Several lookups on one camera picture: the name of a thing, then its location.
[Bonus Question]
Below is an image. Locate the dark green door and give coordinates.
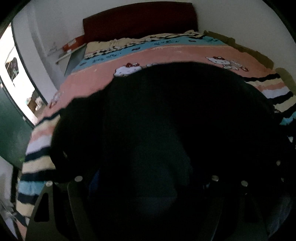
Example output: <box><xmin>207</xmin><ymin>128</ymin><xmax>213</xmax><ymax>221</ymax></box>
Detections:
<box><xmin>0</xmin><ymin>76</ymin><xmax>36</xmax><ymax>168</ymax></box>

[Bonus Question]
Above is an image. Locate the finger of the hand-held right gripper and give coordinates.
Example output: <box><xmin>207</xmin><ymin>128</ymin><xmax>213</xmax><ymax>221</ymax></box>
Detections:
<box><xmin>272</xmin><ymin>158</ymin><xmax>289</xmax><ymax>184</ymax></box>

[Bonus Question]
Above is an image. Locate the white wall shelf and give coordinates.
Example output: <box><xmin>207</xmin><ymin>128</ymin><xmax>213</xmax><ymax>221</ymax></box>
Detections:
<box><xmin>55</xmin><ymin>44</ymin><xmax>87</xmax><ymax>63</ymax></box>

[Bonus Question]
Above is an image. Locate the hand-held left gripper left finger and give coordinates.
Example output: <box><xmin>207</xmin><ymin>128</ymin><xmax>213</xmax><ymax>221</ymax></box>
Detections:
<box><xmin>26</xmin><ymin>176</ymin><xmax>102</xmax><ymax>241</ymax></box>

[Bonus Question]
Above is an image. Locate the olive green bedding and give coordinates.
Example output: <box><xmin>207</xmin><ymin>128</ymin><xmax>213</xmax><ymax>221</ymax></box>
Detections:
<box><xmin>203</xmin><ymin>30</ymin><xmax>296</xmax><ymax>95</ymax></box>

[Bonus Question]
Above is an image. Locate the pink cartoon cat blanket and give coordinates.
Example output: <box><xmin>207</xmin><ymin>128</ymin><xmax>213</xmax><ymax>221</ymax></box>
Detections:
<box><xmin>16</xmin><ymin>30</ymin><xmax>296</xmax><ymax>239</ymax></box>

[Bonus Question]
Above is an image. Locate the dark red bed headboard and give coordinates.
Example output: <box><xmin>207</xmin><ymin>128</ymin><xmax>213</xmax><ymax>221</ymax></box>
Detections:
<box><xmin>83</xmin><ymin>2</ymin><xmax>199</xmax><ymax>44</ymax></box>

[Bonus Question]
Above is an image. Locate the orange box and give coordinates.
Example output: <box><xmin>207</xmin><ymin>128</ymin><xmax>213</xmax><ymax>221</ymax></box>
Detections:
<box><xmin>62</xmin><ymin>36</ymin><xmax>85</xmax><ymax>53</ymax></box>

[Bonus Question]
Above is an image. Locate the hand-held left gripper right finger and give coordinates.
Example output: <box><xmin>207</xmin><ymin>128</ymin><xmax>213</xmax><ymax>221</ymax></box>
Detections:
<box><xmin>201</xmin><ymin>175</ymin><xmax>270</xmax><ymax>241</ymax></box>

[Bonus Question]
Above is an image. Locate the black hooded jacket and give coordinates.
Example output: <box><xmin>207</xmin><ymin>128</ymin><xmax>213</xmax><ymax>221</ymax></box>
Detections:
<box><xmin>50</xmin><ymin>61</ymin><xmax>296</xmax><ymax>241</ymax></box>

